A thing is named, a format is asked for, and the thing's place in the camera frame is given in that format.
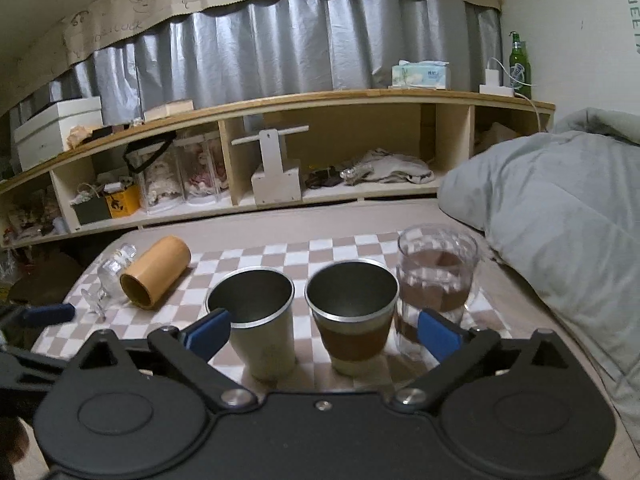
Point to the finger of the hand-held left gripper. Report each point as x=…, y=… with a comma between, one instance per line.
x=47, y=314
x=30, y=372

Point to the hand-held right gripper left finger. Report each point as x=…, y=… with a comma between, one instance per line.
x=210, y=334

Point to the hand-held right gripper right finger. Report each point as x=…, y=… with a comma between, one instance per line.
x=436, y=332

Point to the bamboo cup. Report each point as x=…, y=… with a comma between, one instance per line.
x=157, y=270

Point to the clear glass cup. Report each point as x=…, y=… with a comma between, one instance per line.
x=435, y=280

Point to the plain steel cup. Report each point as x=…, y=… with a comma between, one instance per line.
x=265, y=340

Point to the steel cup with brown sleeve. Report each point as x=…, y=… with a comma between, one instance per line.
x=355, y=342

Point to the clear stemmed glass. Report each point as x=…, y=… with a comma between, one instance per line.
x=117, y=260

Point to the dark green box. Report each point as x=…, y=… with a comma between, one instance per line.
x=91, y=209

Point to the checkered table mat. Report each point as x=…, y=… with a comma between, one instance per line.
x=300, y=255

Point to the yellow box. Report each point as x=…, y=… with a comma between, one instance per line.
x=124, y=202

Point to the clear doll case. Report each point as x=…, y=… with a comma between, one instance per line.
x=160, y=180
x=202, y=170

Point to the white wooden caddy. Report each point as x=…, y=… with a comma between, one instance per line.
x=275, y=180

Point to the grey crumpled cloth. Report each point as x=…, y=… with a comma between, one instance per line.
x=395, y=166

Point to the grey duvet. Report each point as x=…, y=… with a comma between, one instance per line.
x=560, y=210

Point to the white storage box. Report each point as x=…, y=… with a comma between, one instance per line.
x=55, y=130

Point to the beige cloth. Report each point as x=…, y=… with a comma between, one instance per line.
x=500, y=136

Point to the wooden shelf unit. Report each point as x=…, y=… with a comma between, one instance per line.
x=350, y=125

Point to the small wooden box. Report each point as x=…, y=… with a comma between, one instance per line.
x=169, y=110

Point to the white power strip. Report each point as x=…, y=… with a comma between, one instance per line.
x=496, y=89

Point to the tissue box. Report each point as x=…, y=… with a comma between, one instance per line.
x=420, y=75

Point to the white charger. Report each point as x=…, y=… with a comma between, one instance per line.
x=492, y=74

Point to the green glass bottle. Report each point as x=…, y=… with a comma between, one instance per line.
x=519, y=67

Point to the grey curtain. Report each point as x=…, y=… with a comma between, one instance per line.
x=260, y=45

